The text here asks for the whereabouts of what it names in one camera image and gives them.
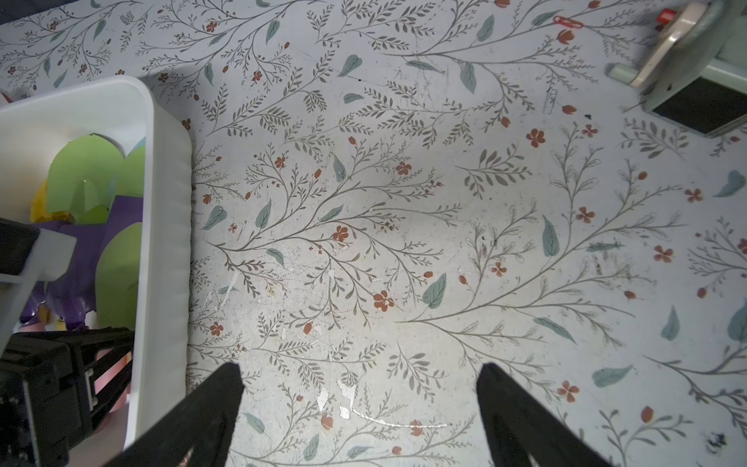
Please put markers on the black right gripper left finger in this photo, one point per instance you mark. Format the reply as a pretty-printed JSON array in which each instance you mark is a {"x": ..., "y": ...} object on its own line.
[{"x": 197, "y": 431}]

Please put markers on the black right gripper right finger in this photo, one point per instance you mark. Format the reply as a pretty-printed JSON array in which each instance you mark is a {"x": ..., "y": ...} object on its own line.
[{"x": 521, "y": 431}]

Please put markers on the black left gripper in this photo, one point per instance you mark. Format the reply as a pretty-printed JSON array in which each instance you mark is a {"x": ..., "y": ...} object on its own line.
[{"x": 49, "y": 403}]

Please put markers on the green shovel brown handle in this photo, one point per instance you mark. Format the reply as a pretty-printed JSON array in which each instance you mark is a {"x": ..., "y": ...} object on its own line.
[{"x": 85, "y": 178}]

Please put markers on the green shovel wooden handle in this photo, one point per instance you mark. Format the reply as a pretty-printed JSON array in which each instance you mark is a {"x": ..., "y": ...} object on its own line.
[{"x": 117, "y": 279}]

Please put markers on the white plastic storage box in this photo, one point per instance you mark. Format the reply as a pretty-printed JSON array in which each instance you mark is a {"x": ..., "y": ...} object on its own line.
[{"x": 124, "y": 110}]

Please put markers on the pale green tape dispenser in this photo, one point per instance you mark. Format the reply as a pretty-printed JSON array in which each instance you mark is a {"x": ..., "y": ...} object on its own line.
[{"x": 698, "y": 68}]

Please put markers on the red paper clip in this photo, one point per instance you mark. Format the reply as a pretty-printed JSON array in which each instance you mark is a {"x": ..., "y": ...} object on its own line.
[{"x": 567, "y": 23}]

